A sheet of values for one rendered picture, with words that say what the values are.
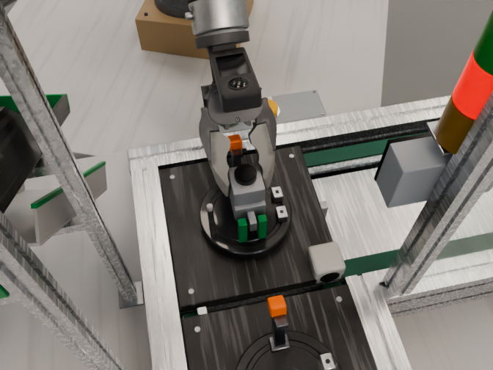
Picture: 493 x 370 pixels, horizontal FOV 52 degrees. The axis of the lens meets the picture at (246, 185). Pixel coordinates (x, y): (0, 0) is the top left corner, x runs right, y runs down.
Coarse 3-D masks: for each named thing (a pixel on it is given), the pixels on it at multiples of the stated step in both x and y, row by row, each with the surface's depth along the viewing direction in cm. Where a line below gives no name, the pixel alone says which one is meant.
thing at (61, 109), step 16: (0, 96) 59; (48, 96) 59; (64, 96) 59; (0, 112) 42; (16, 112) 46; (64, 112) 59; (0, 128) 42; (16, 128) 46; (0, 144) 42; (16, 144) 45; (32, 144) 49; (0, 160) 42; (16, 160) 45; (32, 160) 49; (0, 176) 42; (16, 176) 45; (0, 192) 42; (16, 192) 45; (0, 208) 42
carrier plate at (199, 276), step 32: (256, 160) 84; (288, 160) 84; (192, 192) 80; (288, 192) 80; (192, 224) 77; (320, 224) 77; (192, 256) 74; (224, 256) 74; (288, 256) 74; (192, 288) 71; (224, 288) 71; (256, 288) 71; (288, 288) 73
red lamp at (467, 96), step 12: (468, 60) 42; (468, 72) 42; (480, 72) 41; (456, 84) 45; (468, 84) 42; (480, 84) 41; (492, 84) 40; (456, 96) 44; (468, 96) 43; (480, 96) 42; (468, 108) 43; (480, 108) 43
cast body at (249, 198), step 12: (240, 168) 68; (252, 168) 68; (240, 180) 67; (252, 180) 67; (240, 192) 67; (252, 192) 67; (264, 192) 68; (240, 204) 69; (252, 204) 69; (264, 204) 69; (240, 216) 70; (252, 216) 69; (252, 228) 70
